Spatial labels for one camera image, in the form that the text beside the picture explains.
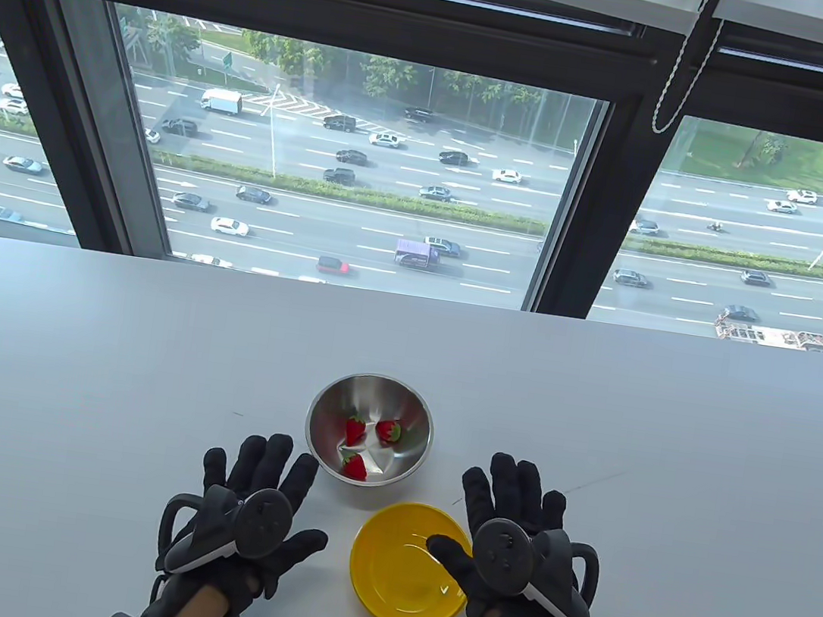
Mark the yellow plastic bowl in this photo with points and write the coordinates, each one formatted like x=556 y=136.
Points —
x=389 y=573

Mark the red toy strawberry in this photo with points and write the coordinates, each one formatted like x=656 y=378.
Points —
x=355 y=431
x=388 y=431
x=355 y=467

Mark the black controller on left glove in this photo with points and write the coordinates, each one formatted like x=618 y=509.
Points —
x=262 y=525

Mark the person's left hand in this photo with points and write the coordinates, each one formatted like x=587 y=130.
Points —
x=244 y=576

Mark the black controller on glove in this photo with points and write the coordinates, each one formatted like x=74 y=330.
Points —
x=262 y=525
x=499 y=554

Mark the person's right hand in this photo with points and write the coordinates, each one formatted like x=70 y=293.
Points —
x=492 y=603

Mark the person's left middle finger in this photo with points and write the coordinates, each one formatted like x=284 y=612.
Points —
x=277 y=462

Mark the person's right little finger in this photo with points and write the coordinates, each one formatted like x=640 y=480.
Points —
x=554 y=511

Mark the stainless steel bowl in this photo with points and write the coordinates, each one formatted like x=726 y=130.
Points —
x=398 y=406

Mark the person's left little finger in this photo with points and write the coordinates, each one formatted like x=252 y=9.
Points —
x=216 y=466

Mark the black window frame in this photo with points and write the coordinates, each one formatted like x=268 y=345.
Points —
x=588 y=195

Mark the person's left thumb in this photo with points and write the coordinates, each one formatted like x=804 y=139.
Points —
x=300 y=555

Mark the person's right middle finger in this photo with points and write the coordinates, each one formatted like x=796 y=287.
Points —
x=502 y=486

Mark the black controller on right glove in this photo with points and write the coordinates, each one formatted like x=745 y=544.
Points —
x=499 y=554

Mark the person's right thumb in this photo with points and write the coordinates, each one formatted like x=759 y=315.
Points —
x=449 y=555

